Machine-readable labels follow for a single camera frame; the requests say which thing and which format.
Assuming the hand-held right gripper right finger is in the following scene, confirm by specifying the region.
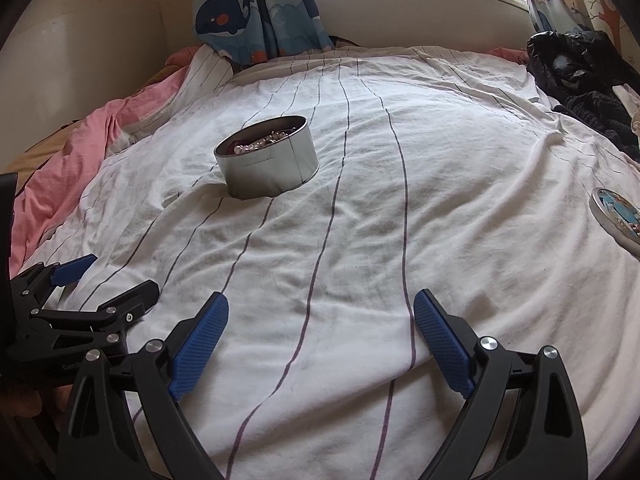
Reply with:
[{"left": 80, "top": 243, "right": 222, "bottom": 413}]
[{"left": 413, "top": 288, "right": 589, "bottom": 480}]

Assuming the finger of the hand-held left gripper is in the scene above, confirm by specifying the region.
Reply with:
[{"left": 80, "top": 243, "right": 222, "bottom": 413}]
[
  {"left": 30, "top": 280, "right": 161, "bottom": 347},
  {"left": 9, "top": 253, "right": 99, "bottom": 312}
]

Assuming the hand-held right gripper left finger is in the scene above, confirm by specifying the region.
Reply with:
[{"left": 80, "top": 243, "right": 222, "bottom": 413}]
[{"left": 55, "top": 291, "right": 230, "bottom": 480}]

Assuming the round silver tin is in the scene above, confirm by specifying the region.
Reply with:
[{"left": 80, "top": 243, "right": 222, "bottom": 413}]
[{"left": 214, "top": 115, "right": 320, "bottom": 200}]

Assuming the pile of jewelry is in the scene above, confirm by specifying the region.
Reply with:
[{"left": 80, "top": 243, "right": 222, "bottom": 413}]
[{"left": 224, "top": 119, "right": 304, "bottom": 157}]

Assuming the person's left hand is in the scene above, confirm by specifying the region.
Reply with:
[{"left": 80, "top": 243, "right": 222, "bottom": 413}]
[{"left": 0, "top": 379, "right": 69, "bottom": 422}]

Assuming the pink blanket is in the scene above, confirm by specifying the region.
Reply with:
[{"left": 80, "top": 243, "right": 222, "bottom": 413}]
[{"left": 9, "top": 46, "right": 202, "bottom": 277}]

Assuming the tan bed sheet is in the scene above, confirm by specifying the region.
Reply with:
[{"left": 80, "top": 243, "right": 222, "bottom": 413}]
[{"left": 0, "top": 119, "right": 77, "bottom": 197}]

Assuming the white striped duvet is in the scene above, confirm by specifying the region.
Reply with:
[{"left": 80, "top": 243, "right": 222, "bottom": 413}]
[{"left": 10, "top": 44, "right": 640, "bottom": 480}]

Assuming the round printed tin lid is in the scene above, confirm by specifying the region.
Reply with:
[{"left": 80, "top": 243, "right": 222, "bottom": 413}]
[{"left": 588, "top": 187, "right": 640, "bottom": 257}]

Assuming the cream cloth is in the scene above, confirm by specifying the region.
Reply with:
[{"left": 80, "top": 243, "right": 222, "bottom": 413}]
[{"left": 612, "top": 85, "right": 640, "bottom": 137}]

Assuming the black jacket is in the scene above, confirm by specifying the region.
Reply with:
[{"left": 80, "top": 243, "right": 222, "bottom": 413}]
[{"left": 526, "top": 30, "right": 640, "bottom": 162}]

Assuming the blue whale print curtain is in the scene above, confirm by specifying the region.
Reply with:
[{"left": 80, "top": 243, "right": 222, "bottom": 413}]
[{"left": 192, "top": 0, "right": 327, "bottom": 59}]

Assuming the orange tree wall sticker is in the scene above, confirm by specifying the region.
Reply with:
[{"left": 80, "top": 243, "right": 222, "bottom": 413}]
[{"left": 596, "top": 0, "right": 626, "bottom": 45}]

